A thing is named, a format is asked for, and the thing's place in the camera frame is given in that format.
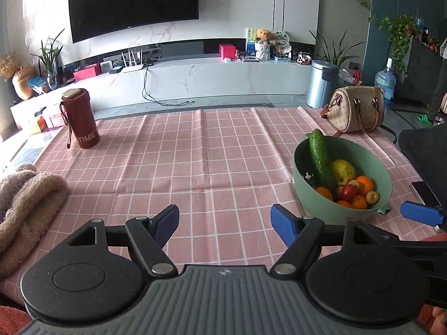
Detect orange tangerine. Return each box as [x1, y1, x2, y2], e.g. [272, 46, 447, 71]
[315, 187, 333, 201]
[336, 200, 351, 208]
[350, 194, 368, 210]
[356, 176, 375, 197]

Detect green colander bowl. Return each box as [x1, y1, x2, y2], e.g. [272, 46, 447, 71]
[293, 136, 393, 225]

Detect red box on cabinet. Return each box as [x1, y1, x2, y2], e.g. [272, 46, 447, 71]
[219, 44, 236, 60]

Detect grey metal trash bin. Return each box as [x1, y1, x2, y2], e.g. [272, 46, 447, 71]
[306, 60, 339, 108]

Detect pink checked tablecloth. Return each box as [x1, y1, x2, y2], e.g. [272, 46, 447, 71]
[0, 106, 441, 304]

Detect black power cable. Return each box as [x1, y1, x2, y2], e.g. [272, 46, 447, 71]
[141, 63, 196, 107]

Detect teddy bear in pot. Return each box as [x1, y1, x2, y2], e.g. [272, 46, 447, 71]
[255, 29, 271, 61]

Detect potted green plant left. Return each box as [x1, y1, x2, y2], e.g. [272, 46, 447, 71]
[32, 29, 65, 90]

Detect blue water jug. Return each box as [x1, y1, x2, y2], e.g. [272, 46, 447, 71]
[374, 58, 396, 112]

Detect dark grey cushion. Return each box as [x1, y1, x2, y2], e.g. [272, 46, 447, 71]
[398, 123, 447, 207]

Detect pink box on cabinet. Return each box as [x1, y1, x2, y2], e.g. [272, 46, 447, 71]
[73, 63, 101, 81]

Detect small red tomato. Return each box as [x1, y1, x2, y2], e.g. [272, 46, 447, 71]
[339, 184, 357, 202]

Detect green cucumber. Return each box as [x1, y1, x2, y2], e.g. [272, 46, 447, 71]
[308, 129, 336, 194]

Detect white marble TV cabinet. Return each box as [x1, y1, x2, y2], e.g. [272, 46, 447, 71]
[11, 58, 312, 126]

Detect person's right hand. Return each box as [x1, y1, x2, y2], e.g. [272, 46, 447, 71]
[415, 231, 447, 335]

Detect yellow-green pear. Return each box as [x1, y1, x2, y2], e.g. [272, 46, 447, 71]
[331, 160, 356, 187]

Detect orange vase dried flowers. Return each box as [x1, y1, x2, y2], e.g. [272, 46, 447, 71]
[0, 54, 36, 101]

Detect round decorative plate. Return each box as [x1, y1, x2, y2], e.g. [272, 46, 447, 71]
[270, 30, 292, 56]

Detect dark red TIME tumbler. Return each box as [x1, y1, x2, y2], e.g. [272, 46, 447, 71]
[59, 88, 100, 149]

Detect black smartphone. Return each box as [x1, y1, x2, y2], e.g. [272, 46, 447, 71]
[410, 181, 441, 207]

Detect beige patterned handbag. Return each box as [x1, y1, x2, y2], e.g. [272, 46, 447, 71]
[320, 85, 385, 135]

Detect red storage boxes low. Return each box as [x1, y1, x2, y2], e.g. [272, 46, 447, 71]
[33, 112, 66, 133]

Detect hanging ivy plant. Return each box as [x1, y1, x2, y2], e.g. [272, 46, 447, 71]
[357, 0, 417, 75]

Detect tall leafy plant right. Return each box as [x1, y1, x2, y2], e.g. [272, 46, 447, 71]
[309, 29, 365, 67]

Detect beige fuzzy garment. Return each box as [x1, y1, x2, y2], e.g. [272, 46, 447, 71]
[1, 162, 69, 279]

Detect black wall television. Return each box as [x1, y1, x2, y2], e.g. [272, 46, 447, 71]
[68, 0, 199, 42]

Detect white wifi router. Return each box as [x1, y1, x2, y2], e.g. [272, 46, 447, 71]
[121, 50, 144, 73]

